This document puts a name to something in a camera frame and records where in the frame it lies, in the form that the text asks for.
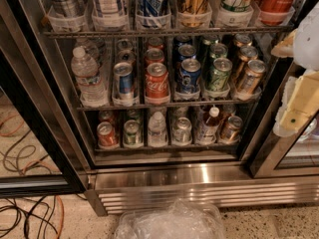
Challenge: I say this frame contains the clear water bottle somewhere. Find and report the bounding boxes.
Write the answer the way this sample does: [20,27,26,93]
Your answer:
[71,47,107,108]
[75,38,106,67]

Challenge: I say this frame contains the bottom shelf water bottle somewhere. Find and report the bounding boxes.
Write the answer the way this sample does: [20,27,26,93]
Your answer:
[148,112,166,147]

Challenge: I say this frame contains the rear clear water bottle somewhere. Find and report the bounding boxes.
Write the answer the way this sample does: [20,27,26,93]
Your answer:
[75,38,106,67]

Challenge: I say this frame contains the orange power cable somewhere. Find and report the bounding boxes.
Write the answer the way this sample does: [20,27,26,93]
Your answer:
[0,112,65,239]

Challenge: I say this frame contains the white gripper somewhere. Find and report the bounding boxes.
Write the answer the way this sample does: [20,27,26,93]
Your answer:
[270,28,319,138]

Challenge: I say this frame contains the bottom shelf green can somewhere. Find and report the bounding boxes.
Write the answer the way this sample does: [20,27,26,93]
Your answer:
[124,119,142,145]

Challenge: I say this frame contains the front gold can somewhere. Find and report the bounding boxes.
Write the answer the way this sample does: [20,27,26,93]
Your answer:
[235,59,266,94]

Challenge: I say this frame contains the bottom shelf tea bottle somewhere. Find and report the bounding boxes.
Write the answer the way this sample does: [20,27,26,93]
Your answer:
[195,107,221,145]

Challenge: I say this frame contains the top shelf white tall can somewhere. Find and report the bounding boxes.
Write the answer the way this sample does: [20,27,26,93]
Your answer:
[89,0,129,20]

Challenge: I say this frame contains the front silver blue can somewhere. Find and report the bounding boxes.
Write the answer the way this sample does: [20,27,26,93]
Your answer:
[114,62,134,100]

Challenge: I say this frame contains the front clear water bottle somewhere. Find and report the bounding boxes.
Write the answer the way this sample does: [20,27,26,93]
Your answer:
[71,47,107,108]

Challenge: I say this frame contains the red cola can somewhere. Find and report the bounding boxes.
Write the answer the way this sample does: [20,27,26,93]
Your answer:
[147,37,164,50]
[145,48,164,66]
[146,63,168,99]

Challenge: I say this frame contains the top wire shelf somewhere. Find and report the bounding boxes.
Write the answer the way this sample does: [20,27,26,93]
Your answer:
[43,25,294,39]

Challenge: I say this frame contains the black floor cables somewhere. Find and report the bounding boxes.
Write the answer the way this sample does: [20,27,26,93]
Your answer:
[0,129,61,239]

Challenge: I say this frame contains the middle wire shelf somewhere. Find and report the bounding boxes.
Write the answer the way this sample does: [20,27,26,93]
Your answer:
[77,99,258,112]

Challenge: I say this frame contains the clear plastic wrap bundle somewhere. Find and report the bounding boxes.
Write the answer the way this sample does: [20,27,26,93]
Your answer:
[114,199,226,239]

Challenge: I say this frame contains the bottom shelf red can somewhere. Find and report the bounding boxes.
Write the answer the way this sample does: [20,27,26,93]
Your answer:
[97,121,118,147]

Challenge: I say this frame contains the open glass fridge door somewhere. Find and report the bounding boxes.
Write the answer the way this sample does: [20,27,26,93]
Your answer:
[0,0,89,197]

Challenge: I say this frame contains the front red cola can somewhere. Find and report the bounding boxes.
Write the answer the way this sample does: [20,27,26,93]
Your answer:
[146,63,168,99]

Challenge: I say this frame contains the bottom shelf silver can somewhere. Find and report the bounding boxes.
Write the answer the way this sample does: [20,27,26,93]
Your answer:
[172,117,191,145]

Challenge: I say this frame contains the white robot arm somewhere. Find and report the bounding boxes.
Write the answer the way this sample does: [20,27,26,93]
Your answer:
[271,2,319,137]

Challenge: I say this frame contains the blue pepsi can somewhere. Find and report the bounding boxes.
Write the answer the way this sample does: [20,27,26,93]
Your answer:
[173,35,192,48]
[176,59,201,94]
[176,44,196,62]

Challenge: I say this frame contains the stainless steel fridge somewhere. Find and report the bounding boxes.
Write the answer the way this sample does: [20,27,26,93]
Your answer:
[9,0,319,217]

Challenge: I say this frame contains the bottom shelf gold can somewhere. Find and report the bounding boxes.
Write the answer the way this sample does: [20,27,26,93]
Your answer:
[219,116,243,143]

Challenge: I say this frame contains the green soda can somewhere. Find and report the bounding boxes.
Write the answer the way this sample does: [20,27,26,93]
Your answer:
[197,34,219,65]
[205,58,232,92]
[209,43,228,62]

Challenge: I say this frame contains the wire shelf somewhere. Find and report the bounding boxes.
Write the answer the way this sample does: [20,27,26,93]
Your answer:
[77,99,258,112]
[43,25,294,39]

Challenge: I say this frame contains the front blue pepsi can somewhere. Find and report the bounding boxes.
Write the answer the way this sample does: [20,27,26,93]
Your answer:
[176,59,201,94]

